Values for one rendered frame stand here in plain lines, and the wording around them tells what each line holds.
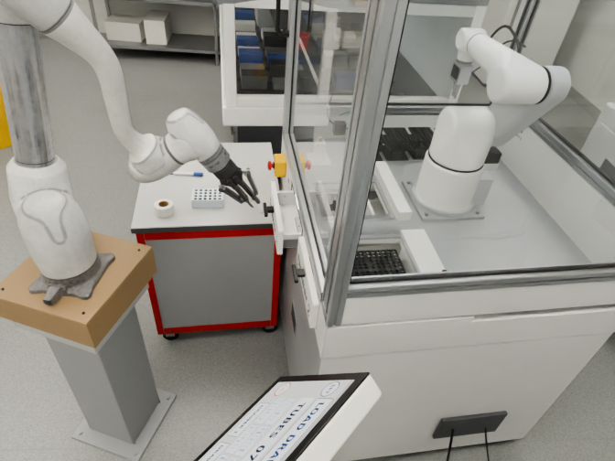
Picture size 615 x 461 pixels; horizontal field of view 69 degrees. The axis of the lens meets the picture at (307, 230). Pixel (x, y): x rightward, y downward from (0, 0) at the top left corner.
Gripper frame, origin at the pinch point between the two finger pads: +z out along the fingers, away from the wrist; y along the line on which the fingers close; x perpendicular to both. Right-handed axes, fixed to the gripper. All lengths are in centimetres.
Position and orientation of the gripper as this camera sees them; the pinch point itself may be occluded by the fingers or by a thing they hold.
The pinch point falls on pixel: (256, 204)
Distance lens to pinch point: 157.8
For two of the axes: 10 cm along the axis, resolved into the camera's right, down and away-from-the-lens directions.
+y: 8.5, -4.7, -2.3
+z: 5.0, 6.0, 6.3
